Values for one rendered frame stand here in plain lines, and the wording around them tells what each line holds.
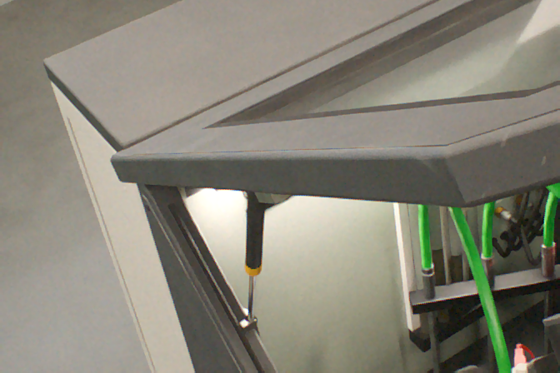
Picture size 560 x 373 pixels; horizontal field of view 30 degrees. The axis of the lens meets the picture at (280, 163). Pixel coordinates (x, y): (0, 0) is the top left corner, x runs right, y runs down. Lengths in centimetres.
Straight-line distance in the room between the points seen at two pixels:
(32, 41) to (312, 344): 342
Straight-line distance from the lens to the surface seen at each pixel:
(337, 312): 161
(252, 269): 113
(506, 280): 160
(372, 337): 170
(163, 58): 145
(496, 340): 119
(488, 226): 151
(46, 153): 408
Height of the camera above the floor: 223
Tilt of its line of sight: 37 degrees down
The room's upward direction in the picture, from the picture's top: 11 degrees counter-clockwise
